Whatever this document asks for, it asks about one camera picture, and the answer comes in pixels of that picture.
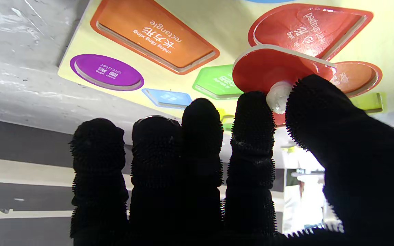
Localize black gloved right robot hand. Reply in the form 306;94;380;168
69;74;394;246

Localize red heart puzzle piece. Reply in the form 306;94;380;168
232;44;336;125

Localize yellow wooden shape puzzle board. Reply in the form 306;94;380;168
57;0;394;132

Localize light wooden shelf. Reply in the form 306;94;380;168
0;156;286;220

